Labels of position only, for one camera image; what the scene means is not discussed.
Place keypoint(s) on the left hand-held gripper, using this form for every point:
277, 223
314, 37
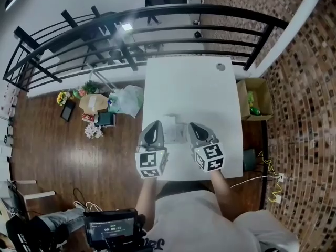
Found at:
149, 160

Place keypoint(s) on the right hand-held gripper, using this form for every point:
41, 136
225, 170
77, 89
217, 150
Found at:
210, 156

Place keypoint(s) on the person's left forearm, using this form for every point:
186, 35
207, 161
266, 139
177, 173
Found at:
145, 201

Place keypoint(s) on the person's right forearm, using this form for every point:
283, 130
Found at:
220, 190

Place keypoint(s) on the translucent plastic bag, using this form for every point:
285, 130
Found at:
128, 101

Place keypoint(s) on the white table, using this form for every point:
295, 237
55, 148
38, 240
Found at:
189, 93

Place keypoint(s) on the dark green box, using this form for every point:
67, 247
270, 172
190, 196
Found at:
105, 119

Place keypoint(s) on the black router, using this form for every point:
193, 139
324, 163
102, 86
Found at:
249, 159

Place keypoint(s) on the person's leg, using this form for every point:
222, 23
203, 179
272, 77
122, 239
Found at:
181, 186

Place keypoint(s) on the green bottle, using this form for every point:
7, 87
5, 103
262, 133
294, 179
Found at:
255, 111

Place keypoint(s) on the white pink flower bouquet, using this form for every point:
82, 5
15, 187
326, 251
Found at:
93, 130

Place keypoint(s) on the light green toy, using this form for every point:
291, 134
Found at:
251, 98

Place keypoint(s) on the red white box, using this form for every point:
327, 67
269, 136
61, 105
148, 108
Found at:
88, 117

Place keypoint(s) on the kraft paper box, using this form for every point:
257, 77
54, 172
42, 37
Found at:
93, 103

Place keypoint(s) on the grey round table grommet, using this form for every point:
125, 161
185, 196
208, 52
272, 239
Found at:
220, 67

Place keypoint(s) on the cardboard box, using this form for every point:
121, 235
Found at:
262, 88

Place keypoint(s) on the metal stand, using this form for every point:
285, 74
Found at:
101, 76

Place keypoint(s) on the green plant with pink flowers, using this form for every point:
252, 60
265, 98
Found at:
89, 87

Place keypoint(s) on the person's white shirt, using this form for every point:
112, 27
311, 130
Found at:
197, 224

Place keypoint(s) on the yellow flowers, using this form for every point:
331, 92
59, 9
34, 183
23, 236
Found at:
62, 98

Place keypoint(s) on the light wooden stool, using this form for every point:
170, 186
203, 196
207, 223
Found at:
39, 195

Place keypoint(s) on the black metal railing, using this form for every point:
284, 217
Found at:
197, 7

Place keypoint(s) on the row of white boxes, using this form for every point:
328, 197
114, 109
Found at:
9, 101

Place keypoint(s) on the white vertical pipe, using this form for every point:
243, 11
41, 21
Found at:
299, 22

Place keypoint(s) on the black pendant lamp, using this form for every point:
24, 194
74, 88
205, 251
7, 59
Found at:
13, 0

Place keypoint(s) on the white wall socket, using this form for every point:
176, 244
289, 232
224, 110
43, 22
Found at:
277, 199
281, 177

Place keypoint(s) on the black picture frame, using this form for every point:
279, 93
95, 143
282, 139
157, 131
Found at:
67, 111

